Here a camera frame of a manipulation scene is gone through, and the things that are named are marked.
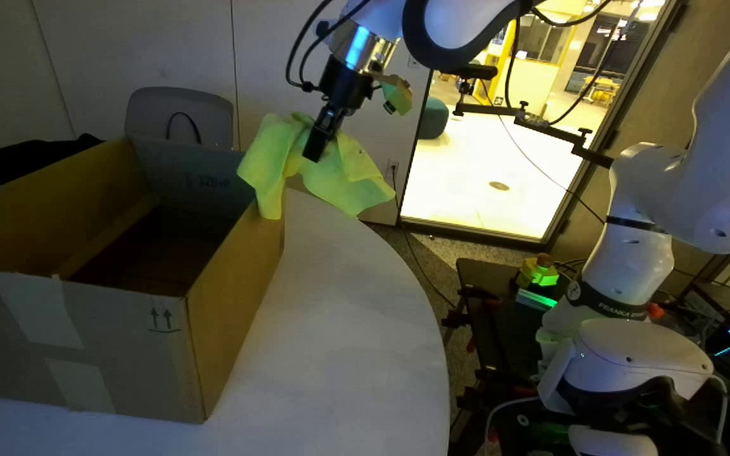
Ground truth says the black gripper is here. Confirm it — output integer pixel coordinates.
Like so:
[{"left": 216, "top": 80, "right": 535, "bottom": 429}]
[{"left": 305, "top": 58, "right": 373, "bottom": 162}]

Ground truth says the yellow-green towel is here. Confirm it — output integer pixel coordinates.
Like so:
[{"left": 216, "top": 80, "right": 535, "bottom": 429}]
[{"left": 236, "top": 113, "right": 396, "bottom": 220}]

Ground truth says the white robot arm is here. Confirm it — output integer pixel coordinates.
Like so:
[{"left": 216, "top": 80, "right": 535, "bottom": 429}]
[{"left": 538, "top": 51, "right": 730, "bottom": 456}]

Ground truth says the open cardboard box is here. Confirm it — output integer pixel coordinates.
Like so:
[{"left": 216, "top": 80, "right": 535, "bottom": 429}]
[{"left": 0, "top": 137, "right": 284, "bottom": 422}]

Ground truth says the dark green round stool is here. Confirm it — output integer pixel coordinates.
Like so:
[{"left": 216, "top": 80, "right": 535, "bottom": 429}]
[{"left": 417, "top": 97, "right": 449, "bottom": 139}]

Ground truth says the grey chair back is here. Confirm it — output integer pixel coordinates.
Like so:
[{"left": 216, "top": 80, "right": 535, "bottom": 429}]
[{"left": 125, "top": 86, "right": 234, "bottom": 150}]

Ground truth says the green lit device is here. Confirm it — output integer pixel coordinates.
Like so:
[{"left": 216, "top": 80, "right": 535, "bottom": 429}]
[{"left": 514, "top": 259, "right": 561, "bottom": 308}]

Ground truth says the black bag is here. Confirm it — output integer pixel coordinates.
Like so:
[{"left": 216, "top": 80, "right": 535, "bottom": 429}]
[{"left": 0, "top": 135, "right": 99, "bottom": 186}]

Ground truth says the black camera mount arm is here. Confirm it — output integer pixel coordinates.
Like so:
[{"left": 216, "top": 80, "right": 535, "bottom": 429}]
[{"left": 454, "top": 64, "right": 614, "bottom": 168}]

